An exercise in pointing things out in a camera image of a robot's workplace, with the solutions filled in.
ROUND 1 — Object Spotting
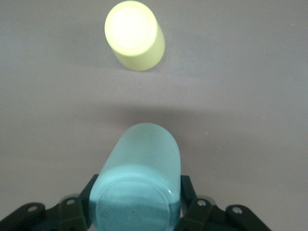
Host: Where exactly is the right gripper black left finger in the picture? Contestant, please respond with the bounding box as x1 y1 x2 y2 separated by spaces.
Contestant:
0 174 100 231

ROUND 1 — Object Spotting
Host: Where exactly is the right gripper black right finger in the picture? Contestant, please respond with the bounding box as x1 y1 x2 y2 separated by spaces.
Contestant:
175 175 272 231

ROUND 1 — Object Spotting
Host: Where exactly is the sage green plastic cup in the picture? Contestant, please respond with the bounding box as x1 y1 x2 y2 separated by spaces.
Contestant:
88 122 181 231

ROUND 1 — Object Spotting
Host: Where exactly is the yellow plastic cup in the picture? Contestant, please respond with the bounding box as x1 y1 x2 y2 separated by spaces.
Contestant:
104 0 166 72

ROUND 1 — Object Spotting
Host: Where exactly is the brown paper table cover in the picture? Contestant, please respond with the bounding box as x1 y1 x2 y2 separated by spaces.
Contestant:
0 0 308 231

